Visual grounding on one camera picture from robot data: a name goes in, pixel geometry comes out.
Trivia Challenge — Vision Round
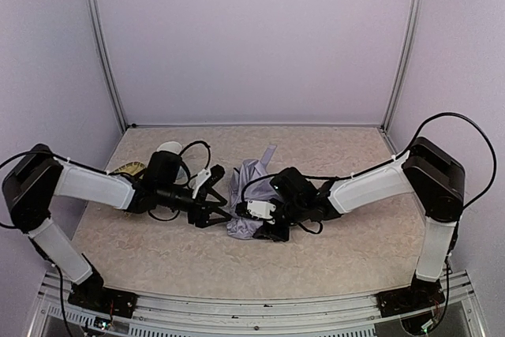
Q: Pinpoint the lilac folding umbrella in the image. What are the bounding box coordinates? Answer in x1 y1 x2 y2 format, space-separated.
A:
226 144 279 240

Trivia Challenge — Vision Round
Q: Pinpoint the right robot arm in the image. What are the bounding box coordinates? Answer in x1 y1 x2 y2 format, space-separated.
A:
270 137 466 283

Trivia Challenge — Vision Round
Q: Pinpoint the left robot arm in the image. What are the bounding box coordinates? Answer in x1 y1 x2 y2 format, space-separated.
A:
2 141 231 286

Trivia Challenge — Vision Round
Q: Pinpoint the woven bamboo tray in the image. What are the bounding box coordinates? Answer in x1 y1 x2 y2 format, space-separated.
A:
110 161 146 176

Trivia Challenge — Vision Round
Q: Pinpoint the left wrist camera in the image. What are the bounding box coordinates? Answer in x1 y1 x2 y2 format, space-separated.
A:
191 164 225 199

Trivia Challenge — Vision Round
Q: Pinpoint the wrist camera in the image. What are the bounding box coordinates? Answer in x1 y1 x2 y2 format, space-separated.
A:
191 164 225 199
235 200 276 220

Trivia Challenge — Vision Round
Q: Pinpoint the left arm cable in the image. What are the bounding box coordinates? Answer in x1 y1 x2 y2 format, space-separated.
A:
177 139 214 188

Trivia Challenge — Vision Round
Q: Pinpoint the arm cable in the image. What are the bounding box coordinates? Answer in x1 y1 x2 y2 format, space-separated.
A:
402 112 496 212
177 139 214 188

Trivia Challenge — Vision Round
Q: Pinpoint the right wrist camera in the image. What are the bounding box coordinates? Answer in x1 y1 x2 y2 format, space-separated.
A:
235 200 276 220

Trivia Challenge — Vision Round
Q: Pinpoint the aluminium front rail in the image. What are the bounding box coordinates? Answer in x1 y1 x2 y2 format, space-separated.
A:
22 271 490 336

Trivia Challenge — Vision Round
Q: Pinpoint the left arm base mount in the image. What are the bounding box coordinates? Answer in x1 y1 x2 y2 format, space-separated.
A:
68 284 138 319

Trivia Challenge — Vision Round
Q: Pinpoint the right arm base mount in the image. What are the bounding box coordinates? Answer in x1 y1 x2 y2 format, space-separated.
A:
376 278 445 317

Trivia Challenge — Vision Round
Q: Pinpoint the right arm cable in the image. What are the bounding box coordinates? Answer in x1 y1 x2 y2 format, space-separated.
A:
402 112 496 212

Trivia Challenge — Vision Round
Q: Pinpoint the right frame post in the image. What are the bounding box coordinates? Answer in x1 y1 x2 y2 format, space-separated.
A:
381 0 422 134

